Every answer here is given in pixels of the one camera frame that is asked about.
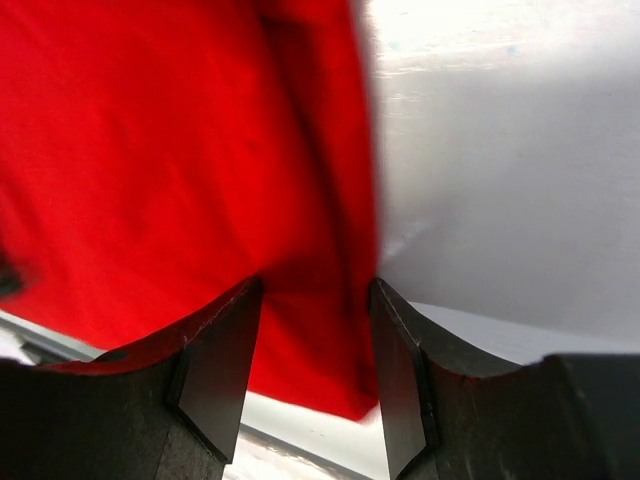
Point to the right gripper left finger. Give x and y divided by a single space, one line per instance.
167 406

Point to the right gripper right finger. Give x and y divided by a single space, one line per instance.
453 411

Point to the red t shirt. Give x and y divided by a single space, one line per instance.
155 153

